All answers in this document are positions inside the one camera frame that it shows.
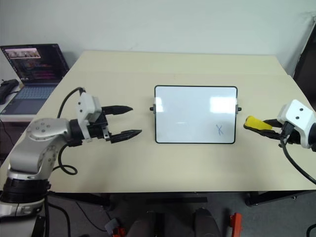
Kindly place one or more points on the white whiteboard with black frame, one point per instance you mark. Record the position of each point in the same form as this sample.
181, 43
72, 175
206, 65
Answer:
195, 113

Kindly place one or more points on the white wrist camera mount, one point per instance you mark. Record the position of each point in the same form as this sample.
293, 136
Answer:
87, 105
296, 112

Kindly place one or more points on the orange clamp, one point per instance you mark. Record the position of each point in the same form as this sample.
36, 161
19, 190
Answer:
119, 232
235, 224

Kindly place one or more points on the black table frame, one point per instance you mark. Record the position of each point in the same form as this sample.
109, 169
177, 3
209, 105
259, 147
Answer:
271, 196

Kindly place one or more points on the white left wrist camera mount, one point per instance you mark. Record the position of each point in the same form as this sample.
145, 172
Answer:
87, 105

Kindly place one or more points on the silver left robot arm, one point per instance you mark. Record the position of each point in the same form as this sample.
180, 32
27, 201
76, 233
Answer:
37, 138

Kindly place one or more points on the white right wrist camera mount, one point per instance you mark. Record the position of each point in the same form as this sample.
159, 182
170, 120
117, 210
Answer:
296, 112

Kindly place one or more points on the yellow whiteboard eraser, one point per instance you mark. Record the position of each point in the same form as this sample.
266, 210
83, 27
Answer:
256, 122

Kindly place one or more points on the open laptop computer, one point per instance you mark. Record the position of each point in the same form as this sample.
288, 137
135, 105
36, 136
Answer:
32, 74

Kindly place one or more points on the black upright panel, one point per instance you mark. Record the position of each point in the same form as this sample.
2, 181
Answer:
306, 64

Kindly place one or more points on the dark rounded shape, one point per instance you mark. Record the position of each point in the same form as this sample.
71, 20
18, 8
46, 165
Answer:
207, 223

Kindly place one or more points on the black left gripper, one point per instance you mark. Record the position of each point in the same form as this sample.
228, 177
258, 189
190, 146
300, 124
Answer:
97, 129

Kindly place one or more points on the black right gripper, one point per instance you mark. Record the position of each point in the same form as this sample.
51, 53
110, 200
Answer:
291, 134

